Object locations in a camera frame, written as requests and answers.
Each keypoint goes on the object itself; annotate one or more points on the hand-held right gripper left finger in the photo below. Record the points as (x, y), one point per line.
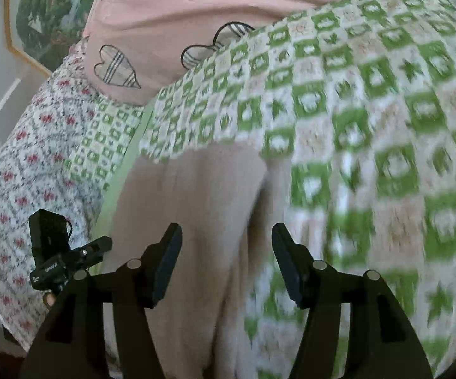
(167, 268)

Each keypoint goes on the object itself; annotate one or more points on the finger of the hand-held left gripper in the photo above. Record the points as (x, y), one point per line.
(95, 248)

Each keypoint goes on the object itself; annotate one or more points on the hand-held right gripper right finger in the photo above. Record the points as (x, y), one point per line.
(287, 268)

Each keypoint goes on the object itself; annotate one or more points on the beige knitted sweater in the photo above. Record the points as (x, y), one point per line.
(196, 205)

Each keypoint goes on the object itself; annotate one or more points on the person's left hand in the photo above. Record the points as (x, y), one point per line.
(49, 300)

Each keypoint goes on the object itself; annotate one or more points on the floral bedsheet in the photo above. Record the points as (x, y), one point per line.
(22, 166)

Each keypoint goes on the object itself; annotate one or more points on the green checkered pillow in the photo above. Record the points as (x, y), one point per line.
(101, 142)

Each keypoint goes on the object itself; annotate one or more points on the green checkered blanket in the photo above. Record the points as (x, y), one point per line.
(370, 126)

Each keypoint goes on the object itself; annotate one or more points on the pink heart print quilt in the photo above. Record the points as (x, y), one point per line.
(172, 8)

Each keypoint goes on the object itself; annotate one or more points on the framed landscape wall picture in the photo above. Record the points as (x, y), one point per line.
(46, 15)

